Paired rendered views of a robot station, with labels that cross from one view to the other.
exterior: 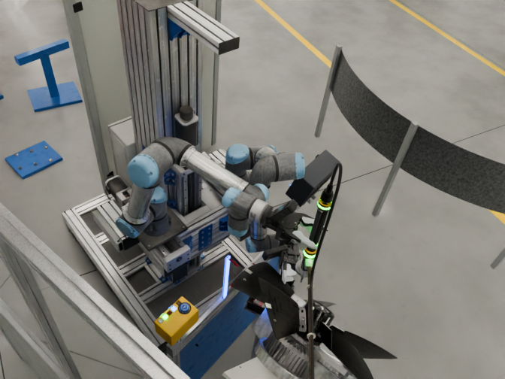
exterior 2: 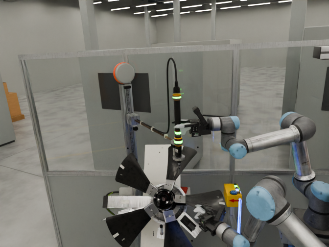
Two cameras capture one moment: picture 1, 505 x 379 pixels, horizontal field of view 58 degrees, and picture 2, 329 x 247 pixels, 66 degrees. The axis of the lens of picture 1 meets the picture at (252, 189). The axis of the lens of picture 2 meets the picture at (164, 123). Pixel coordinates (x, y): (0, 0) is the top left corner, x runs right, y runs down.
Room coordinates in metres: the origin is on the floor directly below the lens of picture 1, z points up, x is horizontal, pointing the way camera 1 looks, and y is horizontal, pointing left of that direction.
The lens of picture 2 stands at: (2.03, -0.90, 2.06)
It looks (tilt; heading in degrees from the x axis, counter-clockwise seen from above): 17 degrees down; 152
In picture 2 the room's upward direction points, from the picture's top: 3 degrees counter-clockwise
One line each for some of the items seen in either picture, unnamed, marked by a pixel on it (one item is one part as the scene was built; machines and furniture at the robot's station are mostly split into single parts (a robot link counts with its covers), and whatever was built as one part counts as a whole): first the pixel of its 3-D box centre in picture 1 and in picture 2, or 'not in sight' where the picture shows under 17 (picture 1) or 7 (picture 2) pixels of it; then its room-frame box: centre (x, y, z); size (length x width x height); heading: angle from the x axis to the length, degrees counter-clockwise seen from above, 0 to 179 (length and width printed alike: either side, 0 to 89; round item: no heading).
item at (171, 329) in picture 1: (176, 321); (232, 195); (0.89, 0.24, 1.02); 0.16 x 0.10 x 0.11; 146
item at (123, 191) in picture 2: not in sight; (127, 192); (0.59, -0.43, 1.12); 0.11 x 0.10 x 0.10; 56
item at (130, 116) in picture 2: not in sight; (132, 118); (0.31, -0.23, 1.54); 0.10 x 0.07 x 0.08; 1
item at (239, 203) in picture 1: (240, 202); (228, 123); (1.04, 0.04, 1.63); 0.11 x 0.08 x 0.09; 66
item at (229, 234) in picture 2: not in sight; (235, 241); (1.34, -0.18, 1.17); 0.11 x 0.08 x 0.09; 3
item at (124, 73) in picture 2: not in sight; (124, 73); (0.21, -0.24, 1.88); 0.17 x 0.15 x 0.16; 56
